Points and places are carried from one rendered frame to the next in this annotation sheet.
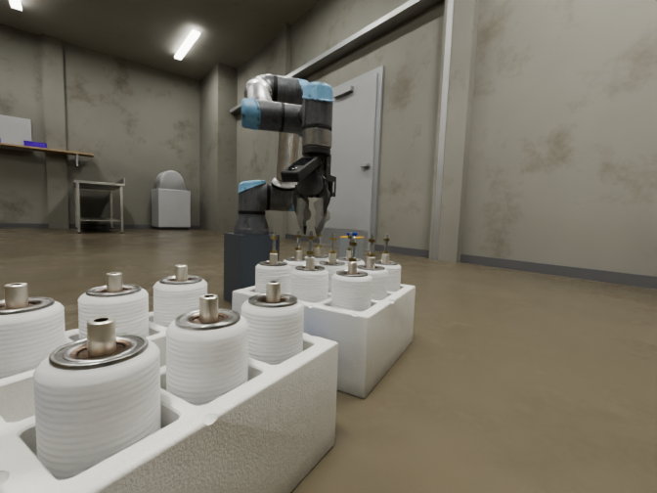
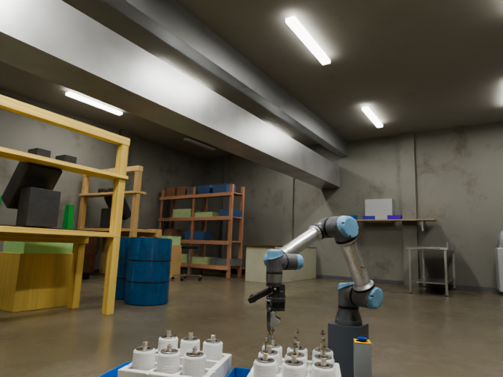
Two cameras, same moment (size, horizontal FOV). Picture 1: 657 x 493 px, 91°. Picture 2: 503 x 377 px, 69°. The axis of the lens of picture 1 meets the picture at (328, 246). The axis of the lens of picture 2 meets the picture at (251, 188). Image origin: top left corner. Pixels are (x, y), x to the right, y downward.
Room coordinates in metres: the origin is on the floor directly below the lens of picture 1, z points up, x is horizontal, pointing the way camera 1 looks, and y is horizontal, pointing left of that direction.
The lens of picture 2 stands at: (0.17, -1.56, 0.71)
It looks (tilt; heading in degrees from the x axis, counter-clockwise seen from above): 9 degrees up; 71
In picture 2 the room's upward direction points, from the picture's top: 2 degrees clockwise
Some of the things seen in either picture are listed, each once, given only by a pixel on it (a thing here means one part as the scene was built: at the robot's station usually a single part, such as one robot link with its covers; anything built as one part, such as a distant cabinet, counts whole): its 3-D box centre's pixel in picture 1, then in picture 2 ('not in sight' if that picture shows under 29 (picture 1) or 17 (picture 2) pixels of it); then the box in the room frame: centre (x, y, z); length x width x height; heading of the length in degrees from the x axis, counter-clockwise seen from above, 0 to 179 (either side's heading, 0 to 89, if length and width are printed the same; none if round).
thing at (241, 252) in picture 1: (250, 267); (348, 351); (1.42, 0.34, 0.15); 0.18 x 0.18 x 0.30; 39
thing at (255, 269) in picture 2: not in sight; (283, 262); (3.72, 6.49, 0.38); 2.23 x 0.72 x 0.76; 39
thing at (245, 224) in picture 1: (251, 222); (348, 314); (1.42, 0.34, 0.35); 0.15 x 0.15 x 0.10
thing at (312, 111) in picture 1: (317, 109); (275, 261); (0.83, 0.04, 0.65); 0.09 x 0.08 x 0.11; 15
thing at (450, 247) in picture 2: (97, 205); (433, 266); (5.87, 4.20, 0.46); 1.75 x 0.66 x 0.91; 39
